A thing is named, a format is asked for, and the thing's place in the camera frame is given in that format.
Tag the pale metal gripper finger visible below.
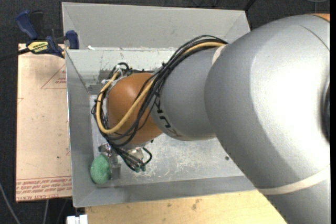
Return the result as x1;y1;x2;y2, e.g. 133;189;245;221
108;157;122;180
98;144;113;159

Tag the green sponge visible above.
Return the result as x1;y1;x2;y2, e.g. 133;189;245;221
90;154;111;185

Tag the grey metal bin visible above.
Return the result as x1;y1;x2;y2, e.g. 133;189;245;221
61;2;260;208

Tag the brown cardboard board, red print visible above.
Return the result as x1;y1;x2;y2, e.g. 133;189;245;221
15;42;73;203

